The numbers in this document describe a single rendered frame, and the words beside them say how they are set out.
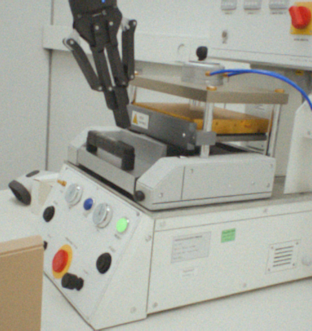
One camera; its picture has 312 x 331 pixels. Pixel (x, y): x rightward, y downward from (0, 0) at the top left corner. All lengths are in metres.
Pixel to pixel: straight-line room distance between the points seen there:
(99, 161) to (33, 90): 1.53
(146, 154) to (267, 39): 0.33
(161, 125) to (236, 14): 0.33
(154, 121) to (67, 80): 1.44
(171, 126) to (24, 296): 0.65
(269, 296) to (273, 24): 0.50
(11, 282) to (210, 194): 0.61
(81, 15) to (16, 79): 1.56
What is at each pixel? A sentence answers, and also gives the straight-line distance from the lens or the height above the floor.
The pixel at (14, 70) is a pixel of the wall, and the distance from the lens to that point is 2.37.
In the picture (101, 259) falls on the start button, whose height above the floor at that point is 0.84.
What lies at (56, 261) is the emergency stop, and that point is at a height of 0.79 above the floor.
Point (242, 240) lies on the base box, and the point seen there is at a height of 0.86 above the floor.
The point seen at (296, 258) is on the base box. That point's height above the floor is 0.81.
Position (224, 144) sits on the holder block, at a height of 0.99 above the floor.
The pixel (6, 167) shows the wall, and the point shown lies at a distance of 2.43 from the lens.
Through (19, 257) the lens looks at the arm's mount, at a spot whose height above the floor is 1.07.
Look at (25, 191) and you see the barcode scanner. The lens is 1.31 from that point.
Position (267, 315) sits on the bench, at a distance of 0.91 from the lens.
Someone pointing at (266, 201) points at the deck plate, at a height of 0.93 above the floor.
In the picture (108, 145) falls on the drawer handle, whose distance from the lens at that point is 0.87.
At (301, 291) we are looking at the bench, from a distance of 1.02.
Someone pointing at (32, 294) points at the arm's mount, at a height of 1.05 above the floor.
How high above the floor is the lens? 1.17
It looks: 14 degrees down
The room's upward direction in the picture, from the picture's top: 5 degrees clockwise
